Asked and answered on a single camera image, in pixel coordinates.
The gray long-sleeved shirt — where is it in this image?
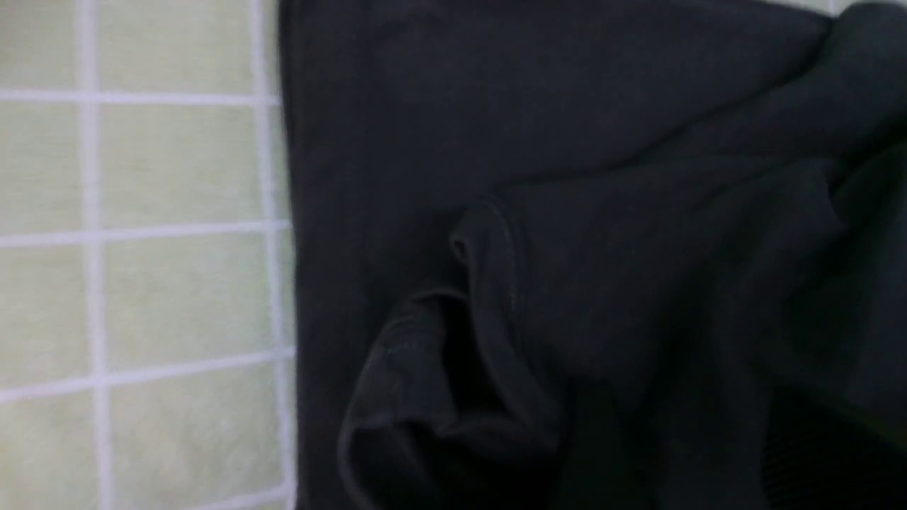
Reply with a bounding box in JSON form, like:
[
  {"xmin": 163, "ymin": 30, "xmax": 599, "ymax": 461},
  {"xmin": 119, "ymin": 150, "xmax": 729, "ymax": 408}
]
[{"xmin": 278, "ymin": 1, "xmax": 906, "ymax": 509}]

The light green checkered tablecloth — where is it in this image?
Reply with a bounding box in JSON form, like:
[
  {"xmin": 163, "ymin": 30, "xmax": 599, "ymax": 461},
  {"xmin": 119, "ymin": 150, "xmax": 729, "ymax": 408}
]
[{"xmin": 2, "ymin": 1, "xmax": 295, "ymax": 509}]

